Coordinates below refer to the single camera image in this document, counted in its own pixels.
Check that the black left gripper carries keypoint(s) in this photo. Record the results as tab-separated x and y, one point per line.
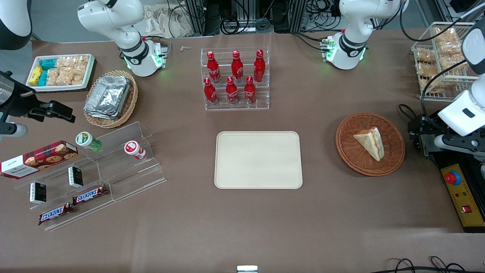
420	127

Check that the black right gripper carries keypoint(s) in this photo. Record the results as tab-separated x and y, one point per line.
21	102

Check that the triangular sandwich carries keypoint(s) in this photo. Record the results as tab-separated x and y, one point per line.
370	143

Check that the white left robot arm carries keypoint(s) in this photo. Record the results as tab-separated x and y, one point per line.
352	22

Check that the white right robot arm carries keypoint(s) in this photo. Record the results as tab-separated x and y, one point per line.
113	19

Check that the white snack tray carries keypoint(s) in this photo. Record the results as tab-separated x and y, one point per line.
88	77

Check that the oval light wicker basket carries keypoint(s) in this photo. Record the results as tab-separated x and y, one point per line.
130	106

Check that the round brown wicker basket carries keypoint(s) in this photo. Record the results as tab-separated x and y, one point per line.
352	155

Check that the beige rectangular tray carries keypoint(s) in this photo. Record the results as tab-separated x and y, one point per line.
258	159

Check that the clear rice cracker bag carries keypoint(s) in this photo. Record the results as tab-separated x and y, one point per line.
79	75
53	77
74	61
64	77

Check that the teal snack packet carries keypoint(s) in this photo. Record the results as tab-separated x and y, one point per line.
43	78
48	64

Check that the red emergency stop button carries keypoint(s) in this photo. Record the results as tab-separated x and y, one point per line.
452	178

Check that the green capped drink bottle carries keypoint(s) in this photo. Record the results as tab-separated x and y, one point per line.
86	140

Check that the yellow snack packet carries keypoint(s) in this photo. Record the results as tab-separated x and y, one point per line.
35	75

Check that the black appliance with grey panel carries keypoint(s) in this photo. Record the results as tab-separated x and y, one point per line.
422	136

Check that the red tartan cookie box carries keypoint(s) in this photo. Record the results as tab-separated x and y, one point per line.
38	159

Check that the black yellow control box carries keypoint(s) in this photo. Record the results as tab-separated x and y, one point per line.
460	197

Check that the stack of foil trays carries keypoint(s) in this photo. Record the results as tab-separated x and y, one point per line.
108	96

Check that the small black box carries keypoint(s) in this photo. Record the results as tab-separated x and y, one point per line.
75	176
38	192

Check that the fried snack bag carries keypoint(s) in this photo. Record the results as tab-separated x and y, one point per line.
445	34
452	62
430	86
450	47
425	55
426	69

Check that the red capped drink bottle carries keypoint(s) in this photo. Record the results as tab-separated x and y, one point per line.
133	149

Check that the brown Snickers bar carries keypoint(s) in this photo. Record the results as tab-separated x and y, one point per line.
55	213
90	194

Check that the clear acrylic stepped display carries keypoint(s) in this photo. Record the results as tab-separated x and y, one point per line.
129	178

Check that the beige crumpled cloth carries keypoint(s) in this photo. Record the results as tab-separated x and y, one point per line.
163	19

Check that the small white scrap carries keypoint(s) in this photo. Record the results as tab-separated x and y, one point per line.
185	48

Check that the red cola bottle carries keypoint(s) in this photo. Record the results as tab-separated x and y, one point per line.
249	90
237	66
231	91
259	66
209	92
213	68

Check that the clear acrylic bottle rack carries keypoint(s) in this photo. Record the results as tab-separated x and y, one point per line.
261	102

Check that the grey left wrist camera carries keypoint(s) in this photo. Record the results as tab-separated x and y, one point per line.
443	142

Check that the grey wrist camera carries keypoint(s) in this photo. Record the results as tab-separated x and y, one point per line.
13	130
443	142

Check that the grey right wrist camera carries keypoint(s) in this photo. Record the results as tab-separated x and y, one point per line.
13	130

